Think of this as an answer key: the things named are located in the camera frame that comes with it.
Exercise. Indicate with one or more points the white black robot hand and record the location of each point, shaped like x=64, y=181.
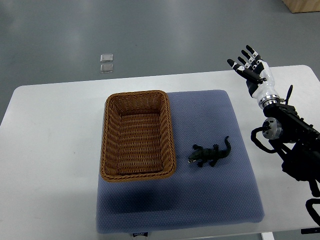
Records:
x=259, y=78

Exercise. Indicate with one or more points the blue foam mat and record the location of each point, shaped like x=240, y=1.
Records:
x=193, y=196

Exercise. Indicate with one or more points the brown wicker basket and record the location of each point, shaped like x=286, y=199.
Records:
x=137, y=141

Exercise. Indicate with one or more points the wooden box corner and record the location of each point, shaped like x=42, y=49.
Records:
x=302, y=6

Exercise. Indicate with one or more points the black table control panel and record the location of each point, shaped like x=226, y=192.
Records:
x=306, y=231

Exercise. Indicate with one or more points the upper metal floor plate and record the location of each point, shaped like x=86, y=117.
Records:
x=106, y=57

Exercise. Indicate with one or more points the dark toy crocodile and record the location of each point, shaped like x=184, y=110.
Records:
x=209, y=154

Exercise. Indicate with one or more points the white table leg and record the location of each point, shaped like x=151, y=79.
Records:
x=267, y=236

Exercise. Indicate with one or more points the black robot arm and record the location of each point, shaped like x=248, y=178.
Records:
x=296, y=142

